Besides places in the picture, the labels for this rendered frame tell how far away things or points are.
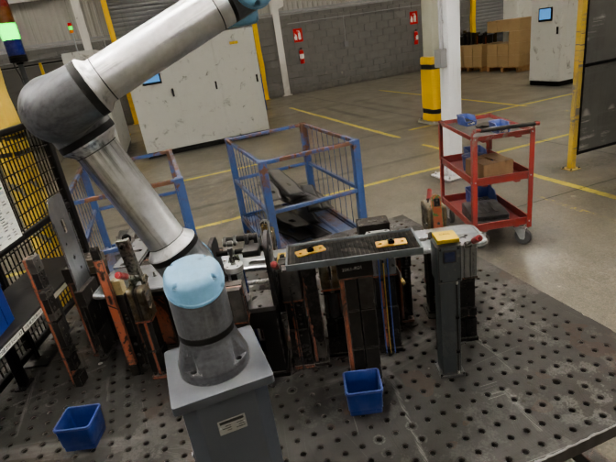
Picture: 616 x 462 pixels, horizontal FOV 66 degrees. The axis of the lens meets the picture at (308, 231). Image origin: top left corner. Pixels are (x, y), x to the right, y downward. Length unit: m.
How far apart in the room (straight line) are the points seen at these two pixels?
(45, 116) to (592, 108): 5.53
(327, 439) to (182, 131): 8.37
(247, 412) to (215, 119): 8.63
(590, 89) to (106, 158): 5.33
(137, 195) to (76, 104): 0.24
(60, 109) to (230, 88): 8.69
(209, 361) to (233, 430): 0.16
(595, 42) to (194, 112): 6.51
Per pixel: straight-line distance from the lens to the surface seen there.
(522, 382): 1.59
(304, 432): 1.45
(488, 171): 3.72
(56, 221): 1.82
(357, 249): 1.31
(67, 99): 0.86
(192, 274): 0.95
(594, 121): 6.01
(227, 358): 1.00
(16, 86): 13.53
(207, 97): 9.44
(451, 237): 1.35
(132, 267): 1.62
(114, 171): 1.00
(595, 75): 5.89
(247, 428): 1.09
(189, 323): 0.96
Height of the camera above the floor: 1.72
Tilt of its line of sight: 22 degrees down
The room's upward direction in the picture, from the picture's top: 9 degrees counter-clockwise
